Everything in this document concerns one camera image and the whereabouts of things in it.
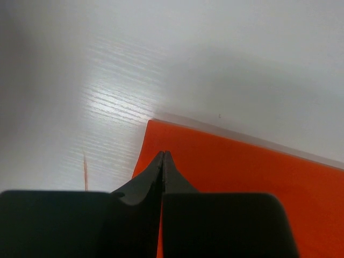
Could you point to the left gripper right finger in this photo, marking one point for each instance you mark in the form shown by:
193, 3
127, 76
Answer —
196, 224

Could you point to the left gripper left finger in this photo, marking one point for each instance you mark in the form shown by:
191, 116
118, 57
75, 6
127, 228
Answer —
122, 223

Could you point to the orange t shirt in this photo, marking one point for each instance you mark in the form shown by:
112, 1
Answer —
311, 193

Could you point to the loose orange thread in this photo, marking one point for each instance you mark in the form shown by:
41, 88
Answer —
85, 172

